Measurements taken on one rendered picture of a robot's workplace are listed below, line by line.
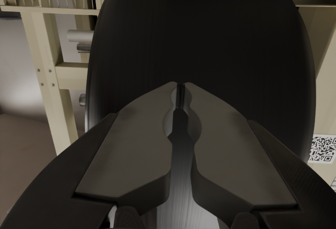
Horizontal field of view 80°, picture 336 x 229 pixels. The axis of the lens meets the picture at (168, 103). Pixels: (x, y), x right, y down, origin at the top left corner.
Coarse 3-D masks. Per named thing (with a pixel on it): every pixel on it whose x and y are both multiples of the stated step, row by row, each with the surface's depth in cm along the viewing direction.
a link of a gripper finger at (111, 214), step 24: (72, 144) 7; (96, 144) 7; (48, 168) 6; (72, 168) 6; (24, 192) 6; (48, 192) 6; (72, 192) 6; (24, 216) 5; (48, 216) 5; (72, 216) 5; (96, 216) 5
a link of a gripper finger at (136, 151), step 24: (144, 96) 10; (168, 96) 10; (120, 120) 8; (144, 120) 8; (168, 120) 10; (120, 144) 7; (144, 144) 7; (168, 144) 7; (96, 168) 6; (120, 168) 6; (144, 168) 6; (168, 168) 6; (96, 192) 6; (120, 192) 6; (144, 192) 6; (168, 192) 7
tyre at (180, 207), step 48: (144, 0) 23; (192, 0) 23; (240, 0) 23; (288, 0) 25; (96, 48) 24; (144, 48) 21; (192, 48) 21; (240, 48) 21; (288, 48) 22; (96, 96) 23; (240, 96) 21; (288, 96) 21; (192, 144) 21; (288, 144) 21
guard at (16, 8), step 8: (0, 0) 70; (32, 0) 70; (40, 0) 70; (8, 8) 71; (16, 8) 70; (24, 8) 70; (32, 8) 70; (40, 8) 70; (48, 8) 70; (56, 8) 70; (64, 8) 70; (72, 8) 70; (80, 8) 71
